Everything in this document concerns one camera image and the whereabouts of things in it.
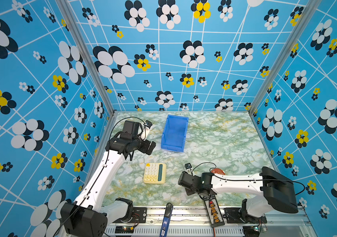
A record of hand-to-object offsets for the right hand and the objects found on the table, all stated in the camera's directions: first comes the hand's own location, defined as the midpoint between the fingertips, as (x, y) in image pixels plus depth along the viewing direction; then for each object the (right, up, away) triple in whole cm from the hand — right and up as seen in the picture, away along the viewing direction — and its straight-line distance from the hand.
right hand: (188, 186), depth 82 cm
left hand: (-22, +27, -4) cm, 35 cm away
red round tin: (+18, +8, +3) cm, 19 cm away
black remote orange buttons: (+12, -9, -8) cm, 17 cm away
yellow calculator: (-19, +6, +4) cm, 21 cm away
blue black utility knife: (-10, -6, -11) cm, 16 cm away
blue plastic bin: (-7, +29, +27) cm, 40 cm away
